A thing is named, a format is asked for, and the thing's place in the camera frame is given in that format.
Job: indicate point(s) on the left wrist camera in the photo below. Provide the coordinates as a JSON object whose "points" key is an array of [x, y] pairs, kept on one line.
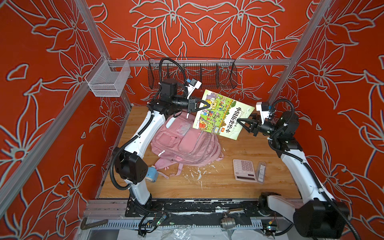
{"points": [[193, 84]]}

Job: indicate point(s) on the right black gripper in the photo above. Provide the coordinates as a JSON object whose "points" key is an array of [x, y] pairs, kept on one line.
{"points": [[255, 130]]}

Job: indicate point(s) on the colourful picture book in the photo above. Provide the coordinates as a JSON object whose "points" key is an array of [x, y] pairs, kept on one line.
{"points": [[221, 117]]}

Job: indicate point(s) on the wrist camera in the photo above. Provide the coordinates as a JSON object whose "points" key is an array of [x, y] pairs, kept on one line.
{"points": [[264, 109], [193, 84]]}

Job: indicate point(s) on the rusty allen key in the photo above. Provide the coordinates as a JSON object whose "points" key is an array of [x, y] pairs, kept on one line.
{"points": [[85, 225]]}

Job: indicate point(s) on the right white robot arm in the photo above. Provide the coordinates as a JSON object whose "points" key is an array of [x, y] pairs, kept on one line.
{"points": [[320, 215]]}

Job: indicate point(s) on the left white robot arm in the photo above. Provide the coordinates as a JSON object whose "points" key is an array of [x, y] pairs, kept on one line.
{"points": [[128, 169]]}

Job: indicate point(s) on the black wire wall basket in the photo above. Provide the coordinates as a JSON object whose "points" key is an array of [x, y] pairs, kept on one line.
{"points": [[213, 73]]}

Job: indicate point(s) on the light blue pencil sharpener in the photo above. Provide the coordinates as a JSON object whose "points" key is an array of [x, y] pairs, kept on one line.
{"points": [[152, 174]]}

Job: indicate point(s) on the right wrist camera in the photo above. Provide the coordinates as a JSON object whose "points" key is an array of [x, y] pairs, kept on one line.
{"points": [[264, 109]]}

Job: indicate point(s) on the white wire wall basket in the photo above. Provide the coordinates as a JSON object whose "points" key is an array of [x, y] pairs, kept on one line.
{"points": [[108, 78]]}

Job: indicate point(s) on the metal pipe fitting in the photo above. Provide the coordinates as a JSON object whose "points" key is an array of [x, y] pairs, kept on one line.
{"points": [[228, 223]]}

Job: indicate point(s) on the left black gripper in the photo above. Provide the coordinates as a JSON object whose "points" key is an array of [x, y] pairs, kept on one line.
{"points": [[191, 105]]}

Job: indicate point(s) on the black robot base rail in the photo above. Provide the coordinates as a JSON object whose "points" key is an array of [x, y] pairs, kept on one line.
{"points": [[202, 212]]}

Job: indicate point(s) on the pink desk calculator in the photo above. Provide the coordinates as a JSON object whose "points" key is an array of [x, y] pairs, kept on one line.
{"points": [[244, 170]]}

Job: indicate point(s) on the pink student backpack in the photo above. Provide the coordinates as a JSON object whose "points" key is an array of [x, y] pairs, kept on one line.
{"points": [[177, 142]]}

